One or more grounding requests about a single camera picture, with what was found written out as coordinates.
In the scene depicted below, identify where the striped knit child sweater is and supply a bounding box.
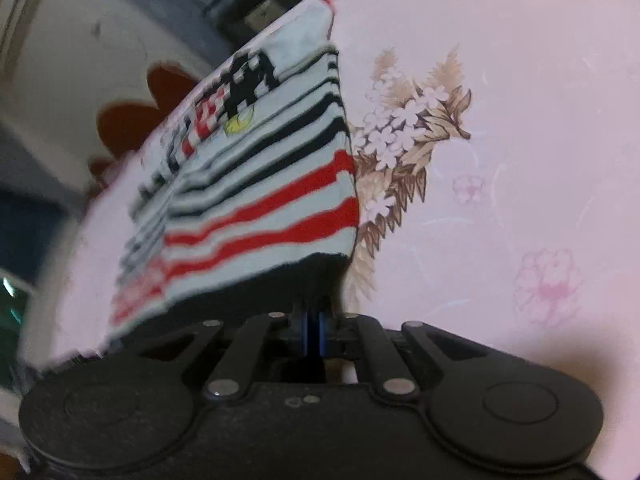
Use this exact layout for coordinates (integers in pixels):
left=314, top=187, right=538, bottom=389
left=107, top=1, right=359, bottom=340

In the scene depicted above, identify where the pink floral bed sheet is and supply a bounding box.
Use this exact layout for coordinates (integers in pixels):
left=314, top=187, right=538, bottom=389
left=20, top=0, right=639, bottom=479

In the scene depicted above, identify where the red heart-shaped headboard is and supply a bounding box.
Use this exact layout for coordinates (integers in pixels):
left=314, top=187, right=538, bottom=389
left=87, top=63, right=200, bottom=200

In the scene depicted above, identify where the black leather armchair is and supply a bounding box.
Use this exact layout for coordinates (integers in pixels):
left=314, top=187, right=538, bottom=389
left=202, top=0, right=321, bottom=44

